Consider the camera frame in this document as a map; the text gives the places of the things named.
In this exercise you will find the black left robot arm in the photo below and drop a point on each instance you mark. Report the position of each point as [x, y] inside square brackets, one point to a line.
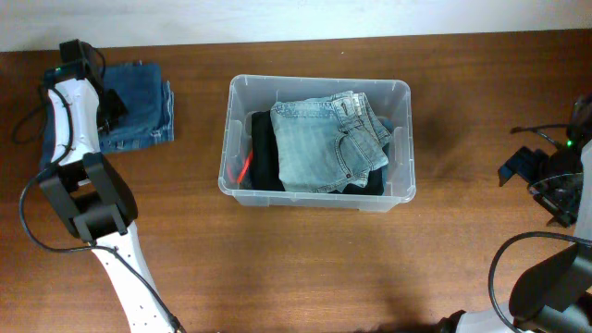
[90, 198]

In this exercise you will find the light blue jeans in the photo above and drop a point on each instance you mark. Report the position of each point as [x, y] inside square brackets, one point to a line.
[325, 144]

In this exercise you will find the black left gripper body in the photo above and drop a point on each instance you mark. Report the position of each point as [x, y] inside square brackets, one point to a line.
[113, 109]

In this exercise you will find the clear plastic storage bin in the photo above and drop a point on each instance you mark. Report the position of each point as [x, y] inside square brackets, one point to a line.
[389, 99]

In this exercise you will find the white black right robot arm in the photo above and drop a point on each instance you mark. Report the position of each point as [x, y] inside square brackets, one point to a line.
[555, 294]

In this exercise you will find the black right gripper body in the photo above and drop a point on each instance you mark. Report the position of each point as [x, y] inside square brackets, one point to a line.
[561, 159]

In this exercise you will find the black garment with red stripe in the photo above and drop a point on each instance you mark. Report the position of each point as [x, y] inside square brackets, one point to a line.
[259, 170]

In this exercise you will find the blue denim shirt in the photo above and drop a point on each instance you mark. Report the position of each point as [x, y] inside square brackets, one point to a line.
[387, 124]

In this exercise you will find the dark blue jeans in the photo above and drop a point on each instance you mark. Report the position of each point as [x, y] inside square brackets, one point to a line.
[149, 102]

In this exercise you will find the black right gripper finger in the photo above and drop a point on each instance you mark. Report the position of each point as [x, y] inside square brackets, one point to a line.
[524, 163]
[560, 196]

